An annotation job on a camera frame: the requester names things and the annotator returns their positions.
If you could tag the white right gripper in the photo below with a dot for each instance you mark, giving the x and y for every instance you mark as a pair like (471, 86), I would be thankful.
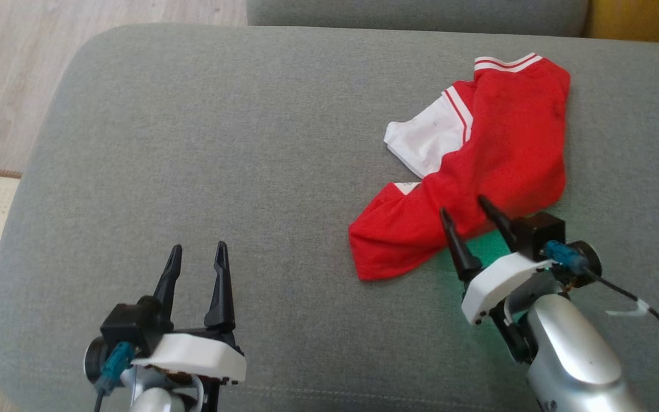
(495, 286)

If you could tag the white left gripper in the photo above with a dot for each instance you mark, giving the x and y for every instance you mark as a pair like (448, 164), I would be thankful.
(203, 355)

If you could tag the red jersey with white sleeves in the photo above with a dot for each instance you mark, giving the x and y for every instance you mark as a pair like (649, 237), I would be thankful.
(507, 143)

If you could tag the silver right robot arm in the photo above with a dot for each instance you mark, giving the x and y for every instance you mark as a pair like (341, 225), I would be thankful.
(570, 355)

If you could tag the grey sofa seat cushion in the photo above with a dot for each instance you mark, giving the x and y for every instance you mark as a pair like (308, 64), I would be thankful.
(249, 171)

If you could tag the grey sofa back cushion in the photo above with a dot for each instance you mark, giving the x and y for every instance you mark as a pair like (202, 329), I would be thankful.
(421, 14)

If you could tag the yellow furniture piece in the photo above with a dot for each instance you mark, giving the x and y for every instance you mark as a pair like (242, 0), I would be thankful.
(644, 20)

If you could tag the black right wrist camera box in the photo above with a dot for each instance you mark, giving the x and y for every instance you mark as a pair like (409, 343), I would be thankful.
(541, 232)

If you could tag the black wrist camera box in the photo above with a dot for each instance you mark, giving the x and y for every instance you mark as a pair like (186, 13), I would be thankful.
(541, 232)
(132, 326)

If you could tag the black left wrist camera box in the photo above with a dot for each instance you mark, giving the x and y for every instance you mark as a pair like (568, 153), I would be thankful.
(132, 326)

